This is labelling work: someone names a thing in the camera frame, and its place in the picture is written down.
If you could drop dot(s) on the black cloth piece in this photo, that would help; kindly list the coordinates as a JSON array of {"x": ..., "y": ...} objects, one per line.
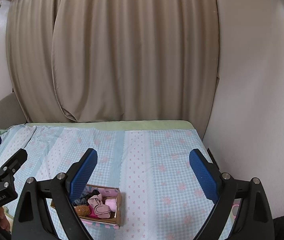
[{"x": 92, "y": 194}]

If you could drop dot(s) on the dusty pink socks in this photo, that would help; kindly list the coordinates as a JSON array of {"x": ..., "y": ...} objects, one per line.
[{"x": 100, "y": 209}]

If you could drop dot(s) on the light blue checkered blanket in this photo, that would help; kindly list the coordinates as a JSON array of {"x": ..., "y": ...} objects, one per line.
[{"x": 161, "y": 197}]

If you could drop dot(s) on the person's left hand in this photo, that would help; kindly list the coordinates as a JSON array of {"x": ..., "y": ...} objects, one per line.
[{"x": 4, "y": 222}]

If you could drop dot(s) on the beige curtain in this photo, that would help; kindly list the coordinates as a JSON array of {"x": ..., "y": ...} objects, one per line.
[{"x": 114, "y": 60}]

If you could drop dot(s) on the pink fluffy scrunchie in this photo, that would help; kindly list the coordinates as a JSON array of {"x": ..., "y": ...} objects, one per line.
[{"x": 112, "y": 204}]

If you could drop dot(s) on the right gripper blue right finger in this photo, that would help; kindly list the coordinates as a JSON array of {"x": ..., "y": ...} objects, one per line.
[{"x": 253, "y": 219}]

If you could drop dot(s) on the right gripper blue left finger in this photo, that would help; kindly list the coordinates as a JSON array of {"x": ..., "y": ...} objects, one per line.
[{"x": 32, "y": 217}]

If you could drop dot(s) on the cardboard box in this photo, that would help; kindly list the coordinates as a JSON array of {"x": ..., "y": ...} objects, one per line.
[{"x": 107, "y": 192}]

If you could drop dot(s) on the grey sofa backrest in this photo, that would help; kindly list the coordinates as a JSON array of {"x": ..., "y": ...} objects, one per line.
[{"x": 11, "y": 113}]

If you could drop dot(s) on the grey sock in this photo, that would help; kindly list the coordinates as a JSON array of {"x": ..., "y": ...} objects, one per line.
[{"x": 80, "y": 201}]

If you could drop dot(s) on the black patterned scrunchie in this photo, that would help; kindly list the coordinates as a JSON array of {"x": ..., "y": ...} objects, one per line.
[{"x": 83, "y": 196}]

